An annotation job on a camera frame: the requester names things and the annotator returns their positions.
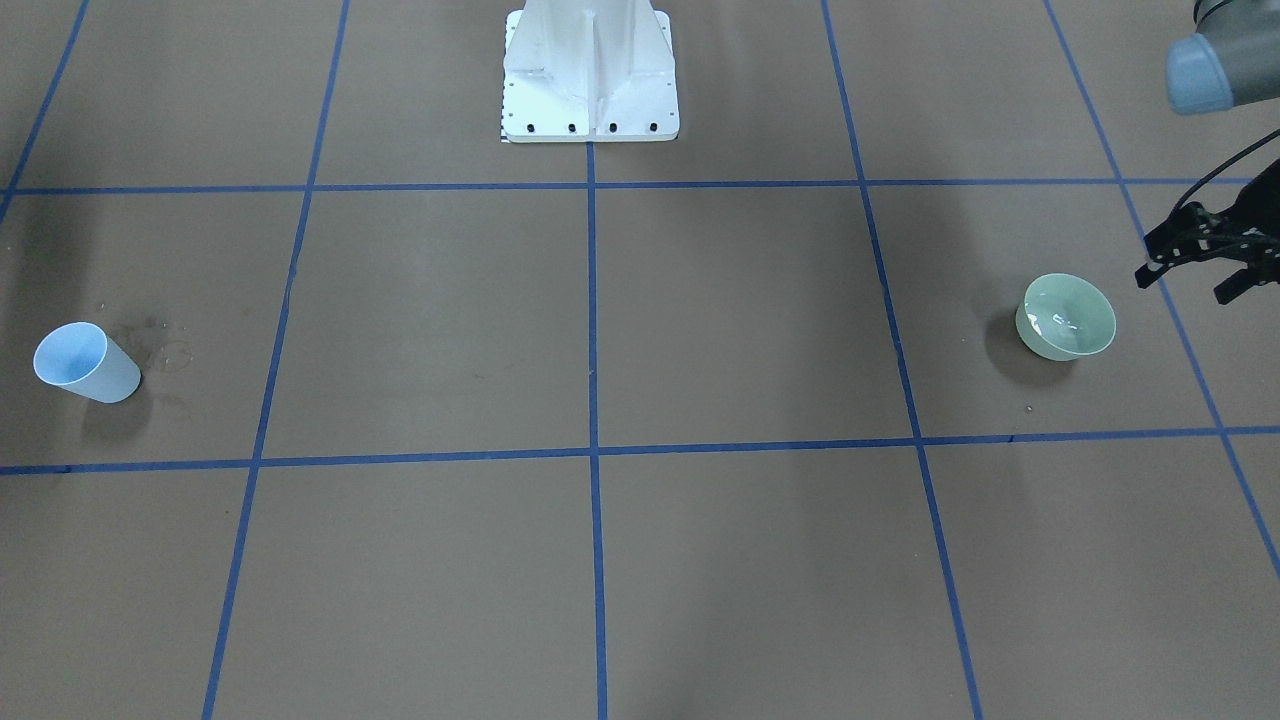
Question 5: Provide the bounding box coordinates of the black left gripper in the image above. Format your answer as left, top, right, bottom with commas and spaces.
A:
1213, 160, 1279, 305

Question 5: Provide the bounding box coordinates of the light green bowl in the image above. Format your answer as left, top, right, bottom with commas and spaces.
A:
1014, 273, 1117, 363

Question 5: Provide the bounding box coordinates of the light blue plastic cup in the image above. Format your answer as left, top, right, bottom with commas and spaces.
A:
32, 322, 142, 404

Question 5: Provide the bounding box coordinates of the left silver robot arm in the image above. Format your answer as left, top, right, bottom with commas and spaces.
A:
1166, 1, 1279, 305

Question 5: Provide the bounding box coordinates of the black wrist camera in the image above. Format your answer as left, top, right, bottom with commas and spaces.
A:
1134, 202, 1225, 290

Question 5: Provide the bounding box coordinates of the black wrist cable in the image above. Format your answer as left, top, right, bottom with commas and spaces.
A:
1170, 128, 1280, 231

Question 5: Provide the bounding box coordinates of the white pedestal base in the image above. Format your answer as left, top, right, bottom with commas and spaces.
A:
500, 1, 681, 143

